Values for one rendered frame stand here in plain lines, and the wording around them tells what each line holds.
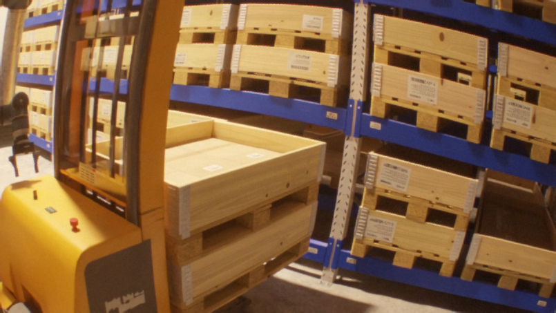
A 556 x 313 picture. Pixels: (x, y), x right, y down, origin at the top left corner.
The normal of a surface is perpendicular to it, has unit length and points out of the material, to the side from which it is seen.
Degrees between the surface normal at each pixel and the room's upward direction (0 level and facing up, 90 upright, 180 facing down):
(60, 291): 74
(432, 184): 90
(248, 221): 90
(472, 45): 90
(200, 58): 90
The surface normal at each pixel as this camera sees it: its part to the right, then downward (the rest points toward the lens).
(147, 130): 0.86, 0.22
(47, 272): -0.46, -0.11
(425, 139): -0.51, 0.17
